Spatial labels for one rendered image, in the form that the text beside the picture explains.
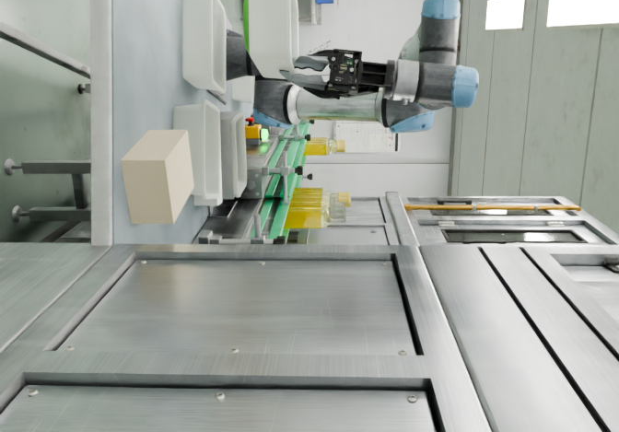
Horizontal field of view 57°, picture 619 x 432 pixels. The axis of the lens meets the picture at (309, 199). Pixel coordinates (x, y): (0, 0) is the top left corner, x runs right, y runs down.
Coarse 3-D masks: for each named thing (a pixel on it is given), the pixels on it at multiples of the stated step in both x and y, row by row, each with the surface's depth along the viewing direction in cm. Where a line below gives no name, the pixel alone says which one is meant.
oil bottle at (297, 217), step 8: (288, 208) 177; (296, 208) 177; (304, 208) 177; (312, 208) 177; (320, 208) 177; (288, 216) 175; (296, 216) 174; (304, 216) 174; (312, 216) 174; (320, 216) 174; (328, 216) 175; (288, 224) 175; (296, 224) 175; (304, 224) 175; (312, 224) 175; (320, 224) 175; (328, 224) 176
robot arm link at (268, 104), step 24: (264, 96) 164; (288, 96) 162; (312, 96) 161; (360, 96) 156; (264, 120) 165; (288, 120) 165; (336, 120) 162; (360, 120) 158; (384, 120) 153; (408, 120) 149; (432, 120) 151
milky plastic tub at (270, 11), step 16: (256, 0) 98; (272, 0) 98; (288, 0) 97; (256, 16) 98; (272, 16) 98; (288, 16) 97; (256, 32) 98; (272, 32) 98; (288, 32) 97; (256, 48) 98; (272, 48) 98; (288, 48) 97; (256, 64) 105; (272, 64) 104; (288, 64) 99
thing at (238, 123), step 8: (240, 112) 162; (232, 120) 151; (240, 120) 166; (232, 128) 151; (240, 128) 167; (232, 136) 151; (240, 136) 168; (232, 144) 152; (240, 144) 168; (232, 152) 153; (240, 152) 169; (232, 160) 154; (240, 160) 170; (232, 168) 155; (240, 168) 170; (240, 176) 171; (240, 184) 168; (240, 192) 161
